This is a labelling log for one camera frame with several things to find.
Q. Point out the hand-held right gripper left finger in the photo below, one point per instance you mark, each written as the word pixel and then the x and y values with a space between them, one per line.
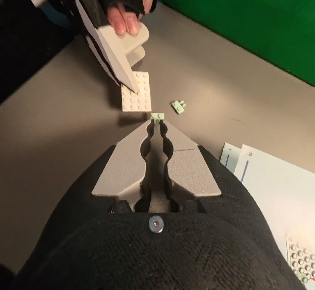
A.
pixel 118 171

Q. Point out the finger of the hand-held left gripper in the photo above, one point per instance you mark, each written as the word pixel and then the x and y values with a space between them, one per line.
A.
pixel 98 53
pixel 115 58

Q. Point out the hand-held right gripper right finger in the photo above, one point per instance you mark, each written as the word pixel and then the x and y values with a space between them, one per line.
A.
pixel 192 171

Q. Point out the white lego plate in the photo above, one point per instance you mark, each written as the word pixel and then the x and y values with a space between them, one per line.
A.
pixel 141 100

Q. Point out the light green lego clip plate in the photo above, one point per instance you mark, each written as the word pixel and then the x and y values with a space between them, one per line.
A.
pixel 157 116
pixel 178 106

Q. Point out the green plastic bin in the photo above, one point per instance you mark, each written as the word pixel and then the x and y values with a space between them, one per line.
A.
pixel 233 11

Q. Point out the lego instruction booklet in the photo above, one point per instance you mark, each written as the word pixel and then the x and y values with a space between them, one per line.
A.
pixel 278 196

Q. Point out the person's left hand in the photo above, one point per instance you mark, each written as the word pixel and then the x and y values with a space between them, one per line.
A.
pixel 123 22

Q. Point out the person's black sweater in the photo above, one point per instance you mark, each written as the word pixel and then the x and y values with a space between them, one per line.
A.
pixel 24 56

